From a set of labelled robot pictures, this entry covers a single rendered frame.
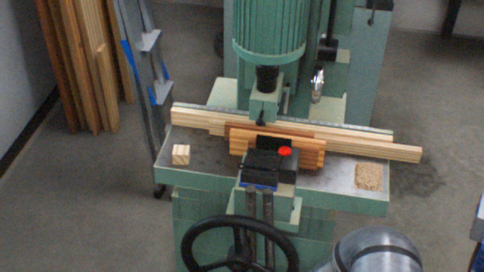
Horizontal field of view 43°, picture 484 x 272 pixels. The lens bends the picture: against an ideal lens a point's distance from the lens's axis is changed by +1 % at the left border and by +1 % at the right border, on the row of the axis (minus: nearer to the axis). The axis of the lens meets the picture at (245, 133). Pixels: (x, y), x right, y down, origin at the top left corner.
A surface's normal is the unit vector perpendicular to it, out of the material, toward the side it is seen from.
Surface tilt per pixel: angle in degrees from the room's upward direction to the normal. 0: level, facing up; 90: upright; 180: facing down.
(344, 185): 0
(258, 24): 90
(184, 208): 90
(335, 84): 90
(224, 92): 0
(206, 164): 0
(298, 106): 90
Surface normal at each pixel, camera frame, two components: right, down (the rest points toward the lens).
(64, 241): 0.03, -0.77
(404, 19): -0.18, 0.63
